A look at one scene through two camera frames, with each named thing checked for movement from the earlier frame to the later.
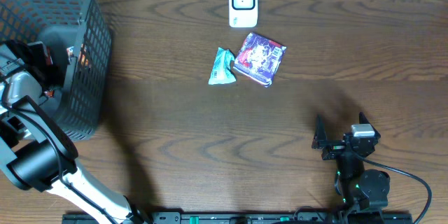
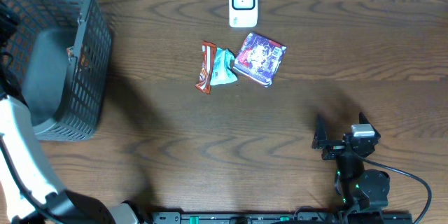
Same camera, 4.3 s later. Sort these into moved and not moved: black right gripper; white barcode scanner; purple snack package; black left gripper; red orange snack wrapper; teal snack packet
Moved: red orange snack wrapper; black left gripper
Not moved: teal snack packet; black right gripper; purple snack package; white barcode scanner
